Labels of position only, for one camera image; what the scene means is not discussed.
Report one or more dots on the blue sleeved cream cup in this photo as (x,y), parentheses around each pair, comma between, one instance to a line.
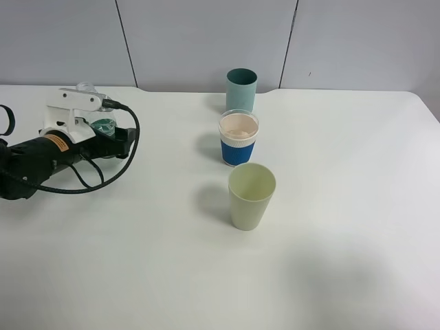
(238,132)

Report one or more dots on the clear bottle with green label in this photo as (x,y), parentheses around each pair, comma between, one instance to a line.
(103,121)

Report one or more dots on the light green plastic cup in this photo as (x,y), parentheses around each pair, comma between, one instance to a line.
(251,187)

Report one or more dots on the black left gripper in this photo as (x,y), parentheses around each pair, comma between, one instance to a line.
(38,159)

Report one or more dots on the teal cylindrical cup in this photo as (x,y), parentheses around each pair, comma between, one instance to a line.
(241,89)

